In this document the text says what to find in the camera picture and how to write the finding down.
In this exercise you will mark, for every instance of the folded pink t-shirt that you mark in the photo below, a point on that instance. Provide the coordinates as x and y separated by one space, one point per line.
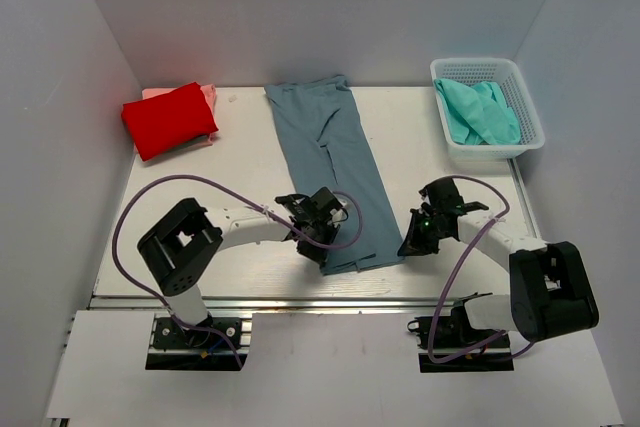
209 94

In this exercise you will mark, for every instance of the aluminium table rail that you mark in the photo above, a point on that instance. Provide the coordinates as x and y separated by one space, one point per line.
272 275

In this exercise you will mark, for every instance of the grey-blue t-shirt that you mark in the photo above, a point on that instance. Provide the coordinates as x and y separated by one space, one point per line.
323 143

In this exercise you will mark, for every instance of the teal t-shirt in basket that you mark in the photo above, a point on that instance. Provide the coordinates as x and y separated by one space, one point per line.
478 114

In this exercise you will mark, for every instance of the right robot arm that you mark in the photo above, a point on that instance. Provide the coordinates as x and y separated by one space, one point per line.
549 295

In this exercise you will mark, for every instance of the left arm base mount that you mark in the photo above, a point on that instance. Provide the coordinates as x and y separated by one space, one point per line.
172 348

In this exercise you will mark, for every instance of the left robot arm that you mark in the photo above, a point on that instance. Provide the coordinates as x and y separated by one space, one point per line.
181 245

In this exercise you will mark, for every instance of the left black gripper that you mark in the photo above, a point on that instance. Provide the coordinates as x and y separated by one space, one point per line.
317 255

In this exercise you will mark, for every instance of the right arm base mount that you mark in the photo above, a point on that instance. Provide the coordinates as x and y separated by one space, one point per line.
454 333

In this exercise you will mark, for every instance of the folded red t-shirt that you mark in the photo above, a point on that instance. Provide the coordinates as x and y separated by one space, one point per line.
160 124

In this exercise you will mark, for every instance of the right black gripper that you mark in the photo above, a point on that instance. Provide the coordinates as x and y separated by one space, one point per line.
414 244

